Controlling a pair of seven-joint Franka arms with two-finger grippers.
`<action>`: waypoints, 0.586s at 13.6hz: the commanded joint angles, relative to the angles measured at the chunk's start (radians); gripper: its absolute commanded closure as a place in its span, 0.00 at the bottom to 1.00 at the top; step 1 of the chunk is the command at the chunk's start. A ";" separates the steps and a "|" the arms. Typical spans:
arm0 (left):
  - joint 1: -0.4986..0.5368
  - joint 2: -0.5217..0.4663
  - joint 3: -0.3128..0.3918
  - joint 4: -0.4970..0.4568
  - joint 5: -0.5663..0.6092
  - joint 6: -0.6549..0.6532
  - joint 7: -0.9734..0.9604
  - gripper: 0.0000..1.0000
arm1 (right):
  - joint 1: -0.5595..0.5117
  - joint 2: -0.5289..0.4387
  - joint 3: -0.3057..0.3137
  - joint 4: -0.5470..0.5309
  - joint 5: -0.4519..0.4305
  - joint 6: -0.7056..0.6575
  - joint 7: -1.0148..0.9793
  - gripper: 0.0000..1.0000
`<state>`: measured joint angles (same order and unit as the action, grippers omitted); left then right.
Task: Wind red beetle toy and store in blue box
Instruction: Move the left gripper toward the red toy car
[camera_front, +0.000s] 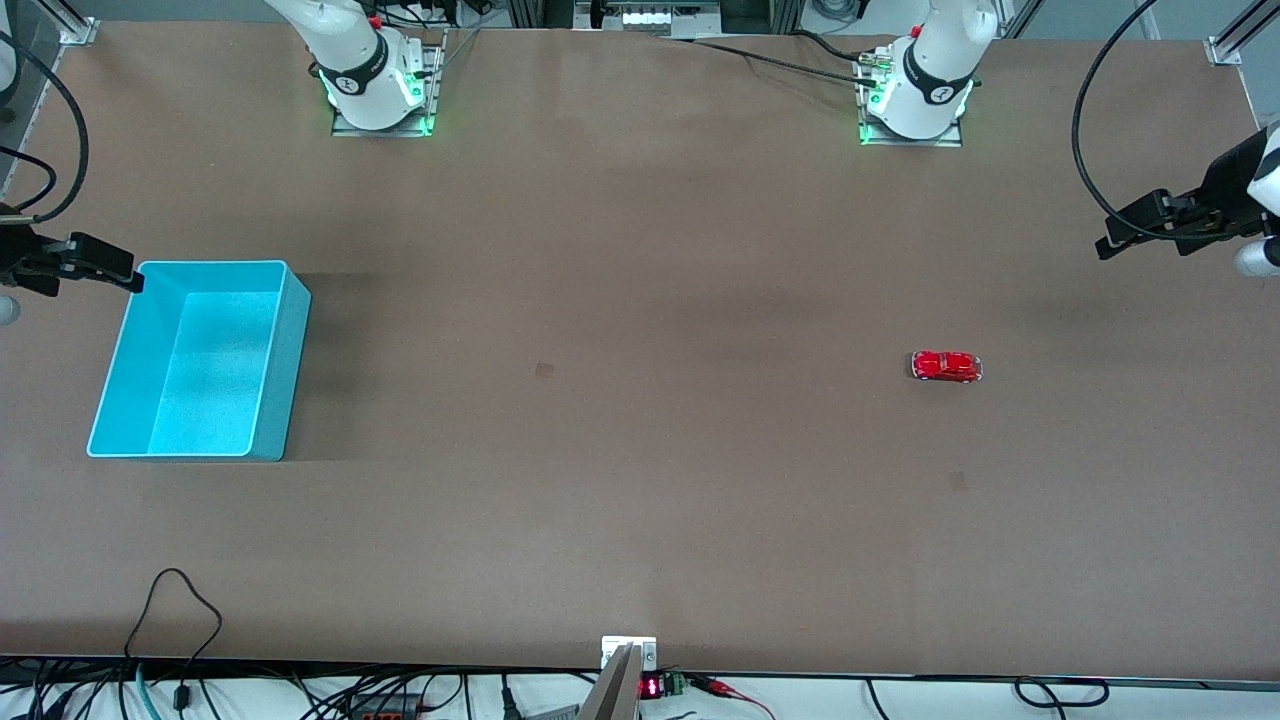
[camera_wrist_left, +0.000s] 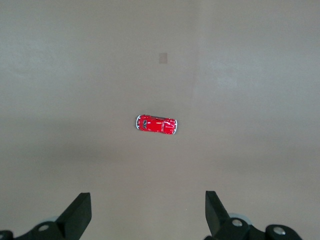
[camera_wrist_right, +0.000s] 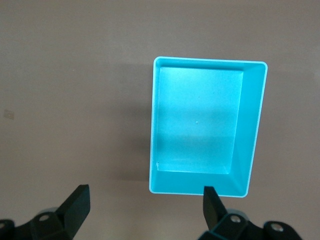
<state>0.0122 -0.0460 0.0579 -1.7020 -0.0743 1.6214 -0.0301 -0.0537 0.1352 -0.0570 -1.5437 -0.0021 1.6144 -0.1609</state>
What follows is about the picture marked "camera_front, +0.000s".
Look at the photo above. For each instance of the blue plastic box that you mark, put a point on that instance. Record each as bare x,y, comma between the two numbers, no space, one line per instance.
200,370

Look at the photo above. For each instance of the aluminium frame corner post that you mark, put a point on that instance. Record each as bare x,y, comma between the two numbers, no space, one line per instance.
1240,35
72,22

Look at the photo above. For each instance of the red LED display module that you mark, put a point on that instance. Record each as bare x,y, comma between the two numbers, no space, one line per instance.
651,687

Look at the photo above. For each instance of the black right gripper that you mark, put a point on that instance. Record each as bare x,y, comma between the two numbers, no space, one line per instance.
20,256

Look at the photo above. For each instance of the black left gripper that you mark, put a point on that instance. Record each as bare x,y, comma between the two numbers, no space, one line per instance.
1226,187

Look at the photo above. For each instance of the red beetle toy car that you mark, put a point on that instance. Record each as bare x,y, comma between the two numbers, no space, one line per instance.
946,366

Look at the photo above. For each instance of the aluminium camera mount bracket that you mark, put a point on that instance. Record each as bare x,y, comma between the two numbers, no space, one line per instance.
622,680

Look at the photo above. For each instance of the red power strip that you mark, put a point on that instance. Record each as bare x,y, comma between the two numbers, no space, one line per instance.
385,707

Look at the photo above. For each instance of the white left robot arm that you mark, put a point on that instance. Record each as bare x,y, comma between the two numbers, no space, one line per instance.
935,70

